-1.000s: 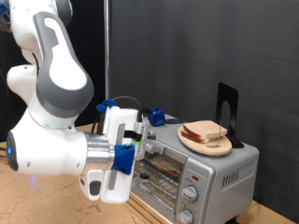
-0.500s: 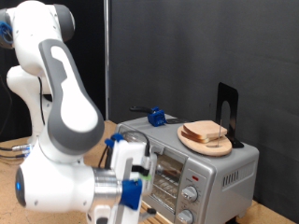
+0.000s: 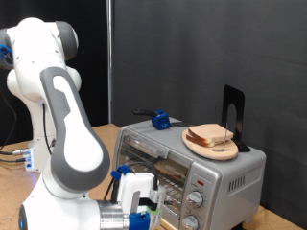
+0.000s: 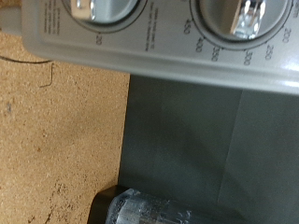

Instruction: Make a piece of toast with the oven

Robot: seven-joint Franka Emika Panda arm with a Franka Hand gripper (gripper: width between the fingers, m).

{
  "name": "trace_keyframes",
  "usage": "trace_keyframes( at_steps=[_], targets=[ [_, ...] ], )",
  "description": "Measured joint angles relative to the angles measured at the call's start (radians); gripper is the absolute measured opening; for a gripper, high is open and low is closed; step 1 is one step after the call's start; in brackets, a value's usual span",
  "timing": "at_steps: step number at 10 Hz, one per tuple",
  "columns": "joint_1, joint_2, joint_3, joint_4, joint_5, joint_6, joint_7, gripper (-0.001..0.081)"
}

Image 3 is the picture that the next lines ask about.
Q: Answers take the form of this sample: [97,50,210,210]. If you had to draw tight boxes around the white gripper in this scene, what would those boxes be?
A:
[116,172,175,230]

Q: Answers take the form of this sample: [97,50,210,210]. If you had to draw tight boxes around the silver oven knob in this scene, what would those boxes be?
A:
[186,190,205,209]
[180,215,200,230]

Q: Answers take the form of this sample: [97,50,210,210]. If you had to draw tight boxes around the white bread slice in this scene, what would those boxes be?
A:
[187,123,235,144]
[185,133,217,149]
[153,158,190,182]

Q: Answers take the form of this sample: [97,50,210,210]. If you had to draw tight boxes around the glass oven door with handle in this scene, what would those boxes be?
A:
[113,127,195,222]

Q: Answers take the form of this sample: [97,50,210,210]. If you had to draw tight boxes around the slotted spatula with blue block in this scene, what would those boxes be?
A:
[131,108,195,131]

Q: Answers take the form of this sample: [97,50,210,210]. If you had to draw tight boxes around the metal oven rack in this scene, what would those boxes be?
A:
[157,176,189,212]

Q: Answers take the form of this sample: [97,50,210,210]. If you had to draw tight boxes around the silver toaster oven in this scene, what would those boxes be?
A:
[112,116,267,230]

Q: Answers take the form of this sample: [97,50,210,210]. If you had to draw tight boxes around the round wooden plate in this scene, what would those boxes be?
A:
[181,128,240,162]

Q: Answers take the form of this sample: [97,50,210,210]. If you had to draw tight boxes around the black metal bookend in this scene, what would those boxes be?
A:
[221,84,251,153]

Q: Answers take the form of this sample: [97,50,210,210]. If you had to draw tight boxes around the vertical metal pole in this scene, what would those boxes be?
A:
[106,0,114,125]

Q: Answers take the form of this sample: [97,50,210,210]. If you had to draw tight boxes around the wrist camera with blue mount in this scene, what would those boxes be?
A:
[129,196,162,230]

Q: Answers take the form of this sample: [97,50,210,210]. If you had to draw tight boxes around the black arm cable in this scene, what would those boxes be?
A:
[0,92,160,193]

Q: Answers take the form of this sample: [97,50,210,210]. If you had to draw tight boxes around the robot base cable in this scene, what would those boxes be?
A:
[0,157,29,164]
[0,148,32,156]

